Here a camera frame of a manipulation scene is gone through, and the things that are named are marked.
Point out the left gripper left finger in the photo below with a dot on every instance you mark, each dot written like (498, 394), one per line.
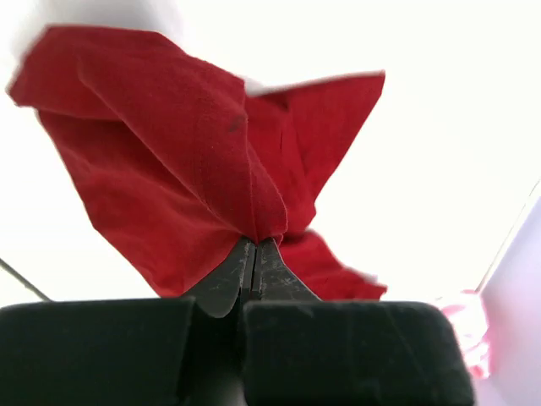
(218, 292)

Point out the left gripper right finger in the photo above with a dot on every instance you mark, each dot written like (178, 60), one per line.
(273, 280)

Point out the pink t shirt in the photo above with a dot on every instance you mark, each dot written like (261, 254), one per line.
(466, 313)

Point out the red t shirt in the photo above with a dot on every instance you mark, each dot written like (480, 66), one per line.
(175, 161)

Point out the metal rail at front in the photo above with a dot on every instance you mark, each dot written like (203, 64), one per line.
(23, 281)

